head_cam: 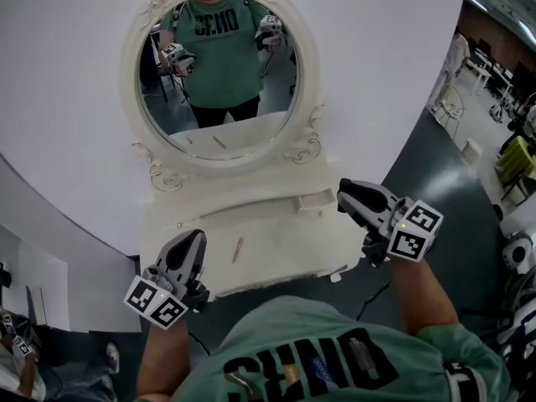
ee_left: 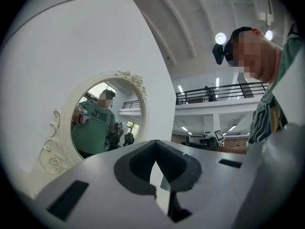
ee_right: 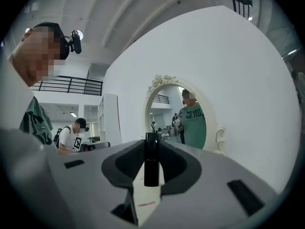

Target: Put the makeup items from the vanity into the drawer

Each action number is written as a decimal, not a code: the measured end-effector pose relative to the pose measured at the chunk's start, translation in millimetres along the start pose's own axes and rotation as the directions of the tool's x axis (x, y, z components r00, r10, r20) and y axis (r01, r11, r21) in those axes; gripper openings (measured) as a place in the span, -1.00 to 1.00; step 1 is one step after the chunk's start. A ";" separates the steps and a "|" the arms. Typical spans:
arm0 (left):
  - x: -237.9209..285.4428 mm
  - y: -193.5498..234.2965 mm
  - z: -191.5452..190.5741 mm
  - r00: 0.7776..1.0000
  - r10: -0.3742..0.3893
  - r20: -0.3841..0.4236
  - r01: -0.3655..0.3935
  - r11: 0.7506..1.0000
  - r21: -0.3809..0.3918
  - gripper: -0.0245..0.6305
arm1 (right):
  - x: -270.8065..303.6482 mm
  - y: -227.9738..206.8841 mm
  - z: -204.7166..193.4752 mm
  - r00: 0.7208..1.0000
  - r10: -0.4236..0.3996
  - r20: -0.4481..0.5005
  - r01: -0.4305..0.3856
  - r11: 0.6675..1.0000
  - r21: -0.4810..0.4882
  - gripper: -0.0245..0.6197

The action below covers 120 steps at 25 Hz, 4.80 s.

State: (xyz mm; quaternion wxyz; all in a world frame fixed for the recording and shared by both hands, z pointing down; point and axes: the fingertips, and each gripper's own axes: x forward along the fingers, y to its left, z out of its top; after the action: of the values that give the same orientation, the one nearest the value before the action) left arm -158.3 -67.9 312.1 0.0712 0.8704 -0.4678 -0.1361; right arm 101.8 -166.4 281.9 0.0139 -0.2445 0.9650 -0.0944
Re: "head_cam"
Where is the yellow-green chair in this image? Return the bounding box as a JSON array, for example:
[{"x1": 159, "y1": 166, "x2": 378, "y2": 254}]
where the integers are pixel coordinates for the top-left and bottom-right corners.
[{"x1": 496, "y1": 135, "x2": 536, "y2": 207}]

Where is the white wire chair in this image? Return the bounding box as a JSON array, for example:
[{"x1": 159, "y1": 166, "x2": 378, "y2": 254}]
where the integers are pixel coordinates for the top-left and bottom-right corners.
[{"x1": 433, "y1": 83, "x2": 466, "y2": 136}]

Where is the black white shoulder strap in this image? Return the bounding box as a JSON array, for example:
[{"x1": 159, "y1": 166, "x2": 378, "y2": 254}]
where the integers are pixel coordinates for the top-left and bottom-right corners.
[{"x1": 443, "y1": 360, "x2": 489, "y2": 402}]

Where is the person's right forearm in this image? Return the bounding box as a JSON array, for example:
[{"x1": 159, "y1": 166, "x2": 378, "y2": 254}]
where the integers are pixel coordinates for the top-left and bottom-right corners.
[{"x1": 387, "y1": 255, "x2": 460, "y2": 337}]

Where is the black cable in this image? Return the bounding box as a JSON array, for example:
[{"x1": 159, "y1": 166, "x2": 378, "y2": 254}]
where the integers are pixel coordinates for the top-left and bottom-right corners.
[
  {"x1": 355, "y1": 281, "x2": 393, "y2": 322},
  {"x1": 188, "y1": 332, "x2": 211, "y2": 357}
]

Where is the white box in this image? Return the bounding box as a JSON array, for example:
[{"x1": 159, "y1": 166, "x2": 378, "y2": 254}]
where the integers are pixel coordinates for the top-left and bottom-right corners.
[{"x1": 462, "y1": 137, "x2": 482, "y2": 161}]

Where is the person's left forearm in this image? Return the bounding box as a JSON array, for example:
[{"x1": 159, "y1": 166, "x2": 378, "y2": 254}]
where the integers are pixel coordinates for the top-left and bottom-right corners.
[{"x1": 136, "y1": 318, "x2": 192, "y2": 401}]

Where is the green printed T-shirt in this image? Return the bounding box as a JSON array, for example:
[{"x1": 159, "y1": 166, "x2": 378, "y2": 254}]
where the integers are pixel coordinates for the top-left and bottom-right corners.
[{"x1": 133, "y1": 294, "x2": 510, "y2": 402}]

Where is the oval mirror ornate white frame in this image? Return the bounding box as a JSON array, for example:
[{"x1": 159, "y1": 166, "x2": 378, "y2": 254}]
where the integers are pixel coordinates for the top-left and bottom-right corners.
[{"x1": 119, "y1": 0, "x2": 326, "y2": 194}]

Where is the white ornate vanity table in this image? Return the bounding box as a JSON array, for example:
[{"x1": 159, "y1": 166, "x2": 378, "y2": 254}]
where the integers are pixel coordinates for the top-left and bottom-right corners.
[{"x1": 140, "y1": 169, "x2": 369, "y2": 303}]

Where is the grey flat panel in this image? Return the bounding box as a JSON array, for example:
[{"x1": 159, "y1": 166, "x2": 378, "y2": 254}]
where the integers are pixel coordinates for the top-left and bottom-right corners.
[{"x1": 25, "y1": 285, "x2": 47, "y2": 326}]

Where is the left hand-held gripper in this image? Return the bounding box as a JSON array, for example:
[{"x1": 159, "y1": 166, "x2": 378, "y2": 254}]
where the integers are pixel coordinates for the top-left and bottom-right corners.
[{"x1": 123, "y1": 229, "x2": 211, "y2": 331}]

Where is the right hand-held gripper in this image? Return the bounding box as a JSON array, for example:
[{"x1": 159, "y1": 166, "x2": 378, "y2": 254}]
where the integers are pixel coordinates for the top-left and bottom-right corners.
[{"x1": 337, "y1": 178, "x2": 445, "y2": 268}]

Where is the white round camera device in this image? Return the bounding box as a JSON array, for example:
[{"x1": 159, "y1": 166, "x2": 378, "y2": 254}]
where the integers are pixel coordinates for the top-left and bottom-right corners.
[{"x1": 502, "y1": 234, "x2": 536, "y2": 274}]

